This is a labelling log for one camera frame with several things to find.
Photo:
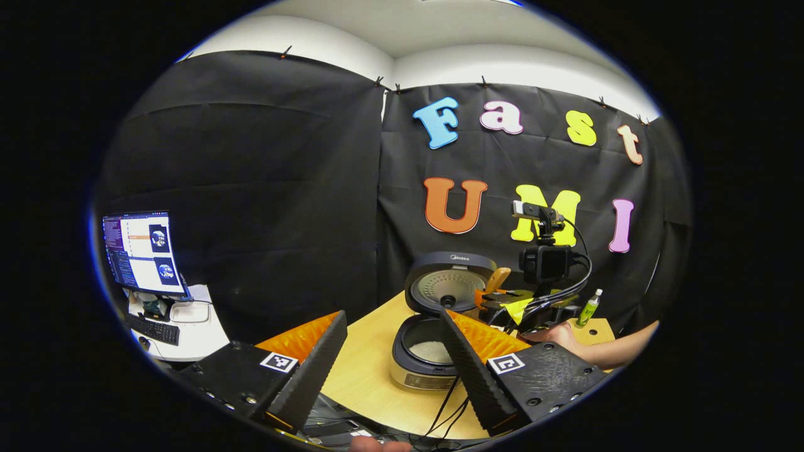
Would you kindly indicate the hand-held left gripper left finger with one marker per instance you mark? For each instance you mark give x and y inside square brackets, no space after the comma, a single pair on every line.
[311,373]

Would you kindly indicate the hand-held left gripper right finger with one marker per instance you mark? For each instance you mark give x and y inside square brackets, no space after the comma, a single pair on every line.
[474,376]

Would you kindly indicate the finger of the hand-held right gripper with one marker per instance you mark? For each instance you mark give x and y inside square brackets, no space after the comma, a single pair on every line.
[482,297]
[518,309]

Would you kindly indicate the dark grey rice cooker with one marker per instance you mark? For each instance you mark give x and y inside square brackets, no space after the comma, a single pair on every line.
[449,285]

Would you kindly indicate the green tea bottle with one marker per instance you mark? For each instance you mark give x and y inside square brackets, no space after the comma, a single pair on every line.
[588,309]

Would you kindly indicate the white side desk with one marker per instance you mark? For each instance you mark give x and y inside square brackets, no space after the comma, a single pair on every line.
[201,336]

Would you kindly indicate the black keyboard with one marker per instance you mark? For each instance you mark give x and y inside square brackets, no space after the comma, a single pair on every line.
[154,329]

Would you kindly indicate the computer monitor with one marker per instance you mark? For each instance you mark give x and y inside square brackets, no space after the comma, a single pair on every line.
[144,251]

